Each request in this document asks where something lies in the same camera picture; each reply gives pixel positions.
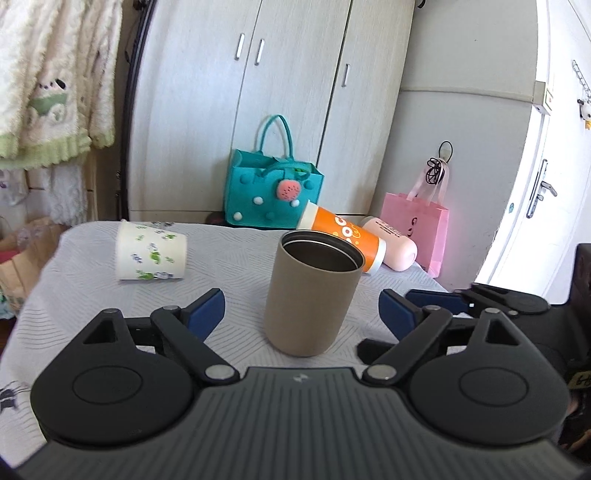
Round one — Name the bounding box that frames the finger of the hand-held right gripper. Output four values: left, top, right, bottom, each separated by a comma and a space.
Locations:
405, 283, 551, 318
357, 338, 400, 366

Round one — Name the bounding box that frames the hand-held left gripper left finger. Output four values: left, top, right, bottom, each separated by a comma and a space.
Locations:
83, 288, 241, 387

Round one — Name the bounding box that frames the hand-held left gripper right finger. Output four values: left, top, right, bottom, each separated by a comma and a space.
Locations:
364, 289, 525, 385

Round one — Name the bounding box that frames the beige metal-lined cup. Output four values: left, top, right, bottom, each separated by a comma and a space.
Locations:
263, 230, 365, 357

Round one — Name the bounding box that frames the white green-print paper cup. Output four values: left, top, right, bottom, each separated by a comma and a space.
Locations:
115, 220, 188, 282

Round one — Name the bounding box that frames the orange cup with white rim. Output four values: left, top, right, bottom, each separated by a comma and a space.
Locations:
295, 200, 387, 274

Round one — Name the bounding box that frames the pink bottle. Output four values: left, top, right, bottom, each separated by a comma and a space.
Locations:
361, 215, 419, 271

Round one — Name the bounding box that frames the pink paper gift bag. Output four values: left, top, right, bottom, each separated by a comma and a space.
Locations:
379, 161, 450, 278

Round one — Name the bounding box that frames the grey patterned tablecloth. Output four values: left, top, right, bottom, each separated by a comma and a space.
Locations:
0, 220, 462, 468

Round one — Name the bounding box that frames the teal felt handbag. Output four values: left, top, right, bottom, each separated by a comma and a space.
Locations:
225, 114, 325, 230

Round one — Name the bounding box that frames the white door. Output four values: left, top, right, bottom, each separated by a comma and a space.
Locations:
475, 0, 591, 305

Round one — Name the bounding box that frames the white fluffy cloth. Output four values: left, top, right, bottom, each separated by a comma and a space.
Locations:
28, 161, 89, 228

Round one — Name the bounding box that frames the black curved pole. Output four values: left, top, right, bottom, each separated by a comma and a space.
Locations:
117, 0, 158, 221

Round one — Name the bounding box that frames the grey wardrobe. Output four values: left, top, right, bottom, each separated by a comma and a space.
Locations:
127, 0, 416, 225

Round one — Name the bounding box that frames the white fluffy green-trimmed garment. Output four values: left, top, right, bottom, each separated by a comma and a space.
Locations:
0, 0, 123, 168

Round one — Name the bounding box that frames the black cable bundle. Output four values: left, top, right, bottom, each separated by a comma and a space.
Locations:
426, 157, 446, 186

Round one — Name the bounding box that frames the silver door handle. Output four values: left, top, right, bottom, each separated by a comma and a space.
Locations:
526, 159, 558, 219

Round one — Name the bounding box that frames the small wall box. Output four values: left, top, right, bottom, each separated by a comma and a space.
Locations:
533, 80, 555, 116

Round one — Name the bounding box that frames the white wall hook rack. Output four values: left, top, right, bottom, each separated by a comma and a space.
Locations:
571, 59, 591, 100

